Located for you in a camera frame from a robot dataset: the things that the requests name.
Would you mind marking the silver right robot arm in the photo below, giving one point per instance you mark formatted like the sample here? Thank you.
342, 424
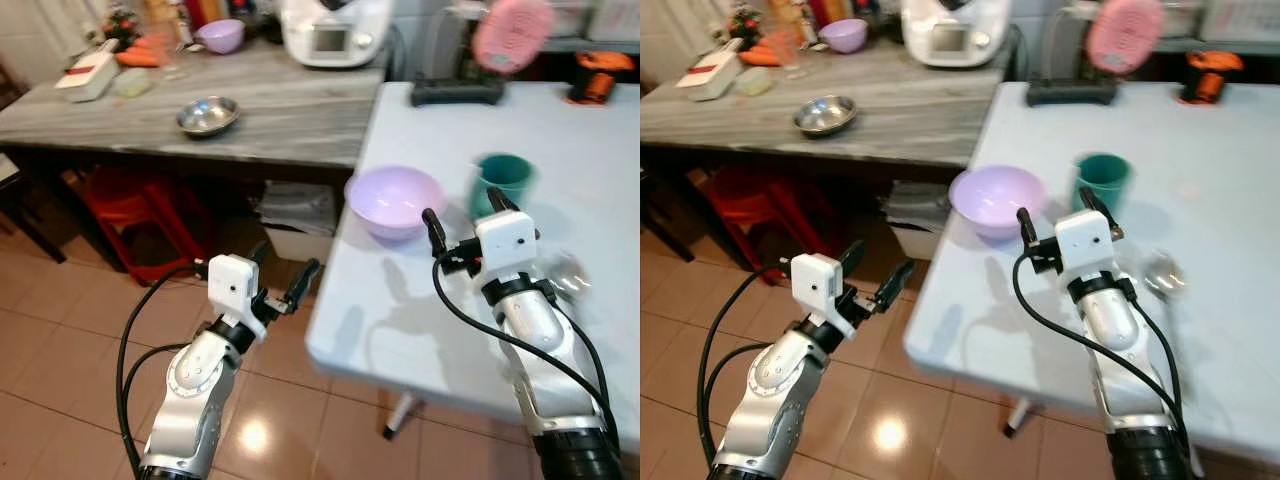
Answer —
1115, 325
535, 330

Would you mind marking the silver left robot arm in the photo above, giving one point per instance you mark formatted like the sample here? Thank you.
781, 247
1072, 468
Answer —
775, 395
200, 385

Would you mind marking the teal plastic cup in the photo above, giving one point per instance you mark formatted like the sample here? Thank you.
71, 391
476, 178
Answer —
505, 178
1103, 178

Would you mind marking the large purple plastic bowl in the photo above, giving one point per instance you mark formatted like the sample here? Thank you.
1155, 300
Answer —
395, 200
998, 198

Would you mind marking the white box with papers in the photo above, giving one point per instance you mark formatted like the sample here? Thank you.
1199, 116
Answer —
920, 215
298, 215

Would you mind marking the black flat base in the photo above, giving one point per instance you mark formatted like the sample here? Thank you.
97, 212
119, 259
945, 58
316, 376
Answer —
1072, 93
458, 92

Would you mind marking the red plastic stool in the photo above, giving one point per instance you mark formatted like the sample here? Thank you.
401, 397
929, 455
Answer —
125, 205
745, 205

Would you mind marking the stainless steel bowl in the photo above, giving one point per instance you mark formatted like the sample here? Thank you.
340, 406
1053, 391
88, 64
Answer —
826, 115
208, 116

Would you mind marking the orange and black object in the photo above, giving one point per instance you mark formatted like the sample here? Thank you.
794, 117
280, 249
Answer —
1212, 75
598, 75

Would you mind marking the white table leg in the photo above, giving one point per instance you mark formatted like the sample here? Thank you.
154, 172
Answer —
1022, 416
400, 415

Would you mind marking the dark wooden chair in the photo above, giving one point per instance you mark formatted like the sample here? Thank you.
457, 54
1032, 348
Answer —
665, 200
25, 205

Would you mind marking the grey chair back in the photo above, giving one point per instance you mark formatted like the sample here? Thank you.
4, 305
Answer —
440, 40
1062, 40

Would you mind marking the pink round plastic object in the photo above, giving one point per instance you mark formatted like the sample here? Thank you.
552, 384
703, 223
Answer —
1124, 35
512, 35

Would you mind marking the pale green container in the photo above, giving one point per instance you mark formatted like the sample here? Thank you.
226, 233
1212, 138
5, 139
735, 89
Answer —
755, 82
132, 83

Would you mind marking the white kitchen appliance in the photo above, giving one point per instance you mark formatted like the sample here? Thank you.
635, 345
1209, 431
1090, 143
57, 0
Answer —
955, 35
335, 35

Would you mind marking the small purple bowl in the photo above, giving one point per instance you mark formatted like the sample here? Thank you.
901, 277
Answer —
220, 36
844, 35

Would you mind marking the orange carrots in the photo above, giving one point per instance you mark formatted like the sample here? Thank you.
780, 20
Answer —
762, 54
140, 55

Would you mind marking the small potted plant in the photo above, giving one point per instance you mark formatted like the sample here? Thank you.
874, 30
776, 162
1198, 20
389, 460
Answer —
745, 24
122, 25

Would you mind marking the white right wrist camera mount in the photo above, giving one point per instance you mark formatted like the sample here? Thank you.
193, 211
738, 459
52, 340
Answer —
505, 238
1083, 238

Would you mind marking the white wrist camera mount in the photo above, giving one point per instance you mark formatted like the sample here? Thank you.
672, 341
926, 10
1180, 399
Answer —
1083, 238
232, 282
505, 238
815, 282

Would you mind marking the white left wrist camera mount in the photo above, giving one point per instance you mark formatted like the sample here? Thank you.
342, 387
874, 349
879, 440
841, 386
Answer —
815, 282
232, 282

